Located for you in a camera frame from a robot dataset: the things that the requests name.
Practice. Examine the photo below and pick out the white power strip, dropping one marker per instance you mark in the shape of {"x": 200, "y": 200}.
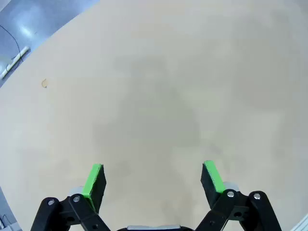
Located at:
{"x": 18, "y": 57}

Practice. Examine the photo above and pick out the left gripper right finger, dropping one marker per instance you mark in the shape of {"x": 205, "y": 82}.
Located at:
{"x": 211, "y": 187}

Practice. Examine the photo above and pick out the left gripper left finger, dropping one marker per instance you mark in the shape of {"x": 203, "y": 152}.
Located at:
{"x": 96, "y": 187}

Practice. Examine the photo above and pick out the aluminium frame rail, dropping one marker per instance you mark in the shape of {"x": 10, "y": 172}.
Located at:
{"x": 303, "y": 225}

